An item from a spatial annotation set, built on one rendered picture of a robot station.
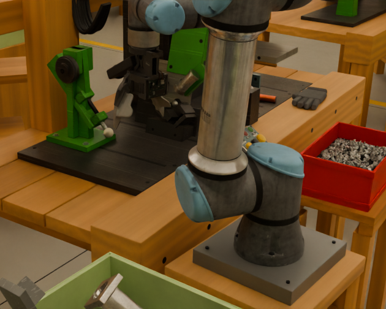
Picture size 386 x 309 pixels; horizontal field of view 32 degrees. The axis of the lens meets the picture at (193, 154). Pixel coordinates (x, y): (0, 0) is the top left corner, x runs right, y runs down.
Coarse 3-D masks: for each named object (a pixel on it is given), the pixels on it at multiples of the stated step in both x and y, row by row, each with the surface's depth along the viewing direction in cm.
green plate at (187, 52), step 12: (180, 36) 196; (192, 36) 194; (204, 36) 192; (180, 48) 197; (192, 48) 195; (204, 48) 193; (168, 60) 199; (180, 60) 197; (192, 60) 195; (204, 60) 197; (180, 72) 197
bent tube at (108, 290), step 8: (104, 280) 82; (112, 280) 78; (120, 280) 78; (104, 288) 81; (112, 288) 77; (96, 296) 80; (104, 296) 76; (112, 296) 78; (120, 296) 79; (128, 296) 80; (88, 304) 79; (96, 304) 77; (104, 304) 78; (112, 304) 78; (120, 304) 78; (128, 304) 79; (136, 304) 80
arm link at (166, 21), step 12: (144, 0) 148; (156, 0) 144; (168, 0) 143; (180, 0) 146; (144, 12) 146; (156, 12) 142; (168, 12) 142; (180, 12) 143; (192, 12) 147; (156, 24) 142; (168, 24) 143; (180, 24) 144; (192, 24) 148
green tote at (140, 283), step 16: (112, 256) 126; (80, 272) 121; (96, 272) 124; (112, 272) 127; (128, 272) 124; (144, 272) 122; (64, 288) 117; (80, 288) 121; (96, 288) 125; (128, 288) 126; (144, 288) 123; (160, 288) 121; (176, 288) 118; (192, 288) 117; (48, 304) 115; (64, 304) 118; (80, 304) 122; (144, 304) 125; (160, 304) 122; (176, 304) 119; (192, 304) 117; (208, 304) 115; (224, 304) 113
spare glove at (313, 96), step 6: (306, 90) 234; (312, 90) 234; (318, 90) 236; (324, 90) 235; (294, 96) 231; (300, 96) 229; (306, 96) 229; (312, 96) 228; (318, 96) 228; (324, 96) 231; (294, 102) 225; (300, 102) 223; (306, 102) 223; (312, 102) 226; (318, 102) 224; (306, 108) 222; (312, 108) 222
